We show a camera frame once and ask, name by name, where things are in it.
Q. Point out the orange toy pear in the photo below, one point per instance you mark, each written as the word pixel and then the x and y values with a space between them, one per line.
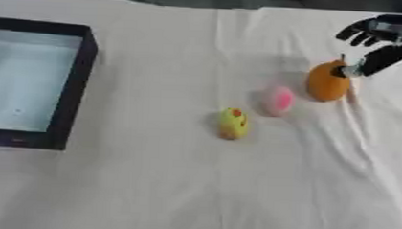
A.
pixel 327 82

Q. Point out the pink and white toy peach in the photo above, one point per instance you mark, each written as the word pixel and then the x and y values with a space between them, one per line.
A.
pixel 278 101

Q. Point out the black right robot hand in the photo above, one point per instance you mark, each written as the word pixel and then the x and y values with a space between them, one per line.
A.
pixel 383 59

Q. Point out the yellow green toy apple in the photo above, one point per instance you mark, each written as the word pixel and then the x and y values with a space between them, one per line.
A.
pixel 233 123

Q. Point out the black box with white inside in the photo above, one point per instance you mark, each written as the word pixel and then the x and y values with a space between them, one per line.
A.
pixel 32 81

